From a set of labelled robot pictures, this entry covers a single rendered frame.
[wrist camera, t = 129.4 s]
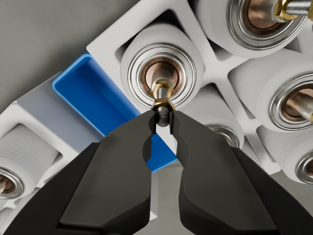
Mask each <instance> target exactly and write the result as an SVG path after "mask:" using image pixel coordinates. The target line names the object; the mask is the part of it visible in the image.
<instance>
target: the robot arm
mask: <svg viewBox="0 0 313 235"><path fill-rule="evenodd" d="M169 114H170V135H173V137H174V138H175V139H176V141H177V152H176V158H177V159H178V160H179V161H180V163H181V164H182V166H183V168H184V169H183V171H182V176H181V183H180V189H179V196H178V203H179V213H180V221H181V223H182V225H183V226H184V227H185V228H186V229H188V230H189V231H191V232H192V233H193V234H195V235H313V217H312V216H311V215H310V214H309V212H308V211H307V210H306V209H305V208H304V207H303V206H302V205H301V204H300V203H299V202H298V201H297V200H296V199H295V198H294V197H293V196H292V195H291V194H290V193H289V192H288V191H287V190H285V189H284V188H283V187H282V186H281V185H280V184H279V183H278V182H277V181H276V180H275V179H274V178H272V177H271V176H270V175H269V174H268V173H267V172H266V171H265V170H263V169H262V168H261V167H260V166H259V165H258V164H257V163H256V162H254V161H253V160H252V159H251V158H250V157H249V156H248V155H247V154H246V153H244V152H243V151H242V150H241V149H240V148H239V147H231V146H230V145H229V144H228V143H227V142H226V141H225V140H224V139H223V138H221V137H220V136H219V135H218V134H216V133H215V132H214V131H213V130H211V129H210V128H208V127H206V126H205V125H203V124H201V123H200V122H198V121H196V120H194V119H193V118H191V117H189V116H188V115H186V114H184V113H182V112H181V111H171V112H169ZM156 126H157V111H152V110H148V111H146V112H144V113H142V114H141V115H139V116H137V117H135V118H133V119H131V120H129V121H128V122H126V123H124V124H122V125H120V126H119V127H117V128H116V129H114V130H113V131H111V132H110V133H109V134H108V135H106V136H105V137H104V138H103V139H102V140H101V141H100V142H99V143H95V142H92V143H91V144H90V145H89V146H88V147H87V148H85V149H84V150H83V151H82V152H81V153H80V154H79V155H77V156H76V157H75V158H74V159H73V160H72V161H71V162H69V163H68V164H67V165H66V166H65V167H64V168H63V169H62V170H60V171H59V172H58V173H57V174H56V175H55V176H54V177H53V178H52V179H51V180H49V181H48V182H47V183H46V184H45V185H44V186H43V187H42V188H41V189H40V190H39V191H38V192H37V193H36V194H35V195H34V196H33V197H32V198H31V199H30V200H29V201H28V202H27V203H26V205H25V206H24V207H23V208H22V209H21V211H20V212H19V213H18V214H17V215H16V217H15V218H14V219H13V220H12V222H11V223H10V225H9V226H8V227H7V229H6V230H5V232H4V233H3V235H133V234H134V233H136V232H137V231H139V230H141V229H142V228H144V227H145V226H146V225H147V224H148V223H149V220H150V201H151V169H150V168H149V167H148V166H147V164H146V163H147V161H148V160H149V159H150V158H151V138H152V137H153V135H154V134H156Z"/></svg>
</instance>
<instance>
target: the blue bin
mask: <svg viewBox="0 0 313 235"><path fill-rule="evenodd" d="M52 87H53V89H54V91H55V92H56V93H57V94H58V95H59V96H60V97H62V98H63V99H64V100H65V101H66V102H67V103H68V104H69V105H70V106H71V107H72V108H73V109H75V110H76V111H77V112H78V113H79V114H80V115H81V116H82V117H83V118H84V119H85V120H86V121H88V122H89V123H90V124H91V125H92V126H93V127H94V128H95V129H96V130H97V131H98V132H99V133H100V134H102V135H103V136H104V137H105V136H106V135H108V134H109V133H110V132H111V131H113V130H114V129H116V128H117V127H119V126H120V125H122V124H124V123H126V122H128V121H129V120H131V119H133V118H135V117H137V116H139V115H141V113H140V111H139V110H138V109H137V108H136V107H135V106H134V105H133V104H132V103H131V101H130V100H129V99H128V98H127V97H126V96H125V95H124V93H123V92H122V91H121V90H120V89H119V88H118V86H117V85H116V84H115V83H114V82H113V80H112V79H111V78H110V77H109V76H108V74H107V73H106V72H105V71H104V70H103V68H102V67H101V66H100V65H99V64H98V62H97V61H96V60H95V59H94V58H93V56H92V55H91V54H90V53H89V52H86V53H84V54H82V55H81V56H80V57H79V58H78V59H76V60H75V61H74V62H73V63H72V64H71V65H70V66H69V67H68V68H66V69H65V70H64V71H63V72H62V73H61V74H60V75H59V76H57V77H56V78H55V79H54V80H53V82H52ZM176 160H178V159H177V158H176V155H175V154H174V152H173V151H172V150H171V149H170V148H169V147H168V146H167V144H166V143H165V142H164V141H163V140H162V138H161V137H160V136H159V135H158V134H157V132H156V134H154V135H153V137H152V138H151V158H150V159H149V160H148V161H147V163H146V164H147V166H148V167H149V168H150V169H151V173H154V172H155V171H157V170H159V169H161V168H163V167H165V166H167V165H169V164H171V163H173V162H175V161H176Z"/></svg>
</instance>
